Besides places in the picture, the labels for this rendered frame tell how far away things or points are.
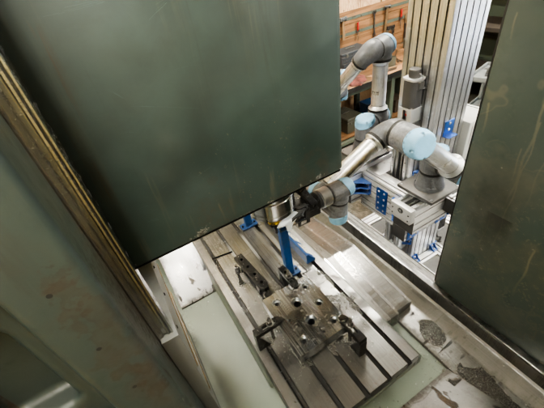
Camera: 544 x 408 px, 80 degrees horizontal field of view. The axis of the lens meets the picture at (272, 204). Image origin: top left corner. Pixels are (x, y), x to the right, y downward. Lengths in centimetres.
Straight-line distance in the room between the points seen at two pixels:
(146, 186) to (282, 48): 42
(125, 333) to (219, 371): 110
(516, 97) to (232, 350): 152
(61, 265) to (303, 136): 61
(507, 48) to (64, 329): 119
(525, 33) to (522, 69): 9
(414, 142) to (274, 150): 65
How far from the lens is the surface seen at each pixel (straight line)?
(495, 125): 122
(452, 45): 184
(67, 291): 59
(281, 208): 102
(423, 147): 137
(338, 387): 134
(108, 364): 74
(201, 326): 190
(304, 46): 82
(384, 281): 183
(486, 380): 173
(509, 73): 116
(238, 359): 175
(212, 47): 72
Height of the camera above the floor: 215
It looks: 38 degrees down
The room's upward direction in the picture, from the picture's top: 10 degrees counter-clockwise
